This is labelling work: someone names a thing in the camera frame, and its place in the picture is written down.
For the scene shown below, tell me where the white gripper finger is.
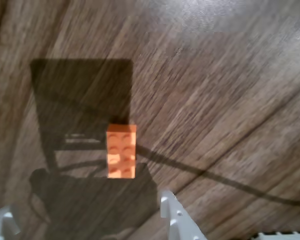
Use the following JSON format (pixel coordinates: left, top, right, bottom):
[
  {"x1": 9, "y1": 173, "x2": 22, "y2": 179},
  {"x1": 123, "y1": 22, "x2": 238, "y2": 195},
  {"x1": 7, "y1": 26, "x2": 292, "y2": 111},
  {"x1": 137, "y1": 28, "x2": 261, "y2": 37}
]
[
  {"x1": 159, "y1": 189, "x2": 206, "y2": 240},
  {"x1": 0, "y1": 204, "x2": 21, "y2": 240}
]

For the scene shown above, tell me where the orange printed lego block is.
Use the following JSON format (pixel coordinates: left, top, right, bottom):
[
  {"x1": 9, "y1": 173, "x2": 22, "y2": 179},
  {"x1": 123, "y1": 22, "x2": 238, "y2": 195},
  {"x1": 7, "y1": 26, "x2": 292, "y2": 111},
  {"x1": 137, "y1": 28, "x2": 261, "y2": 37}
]
[{"x1": 106, "y1": 123, "x2": 138, "y2": 180}]

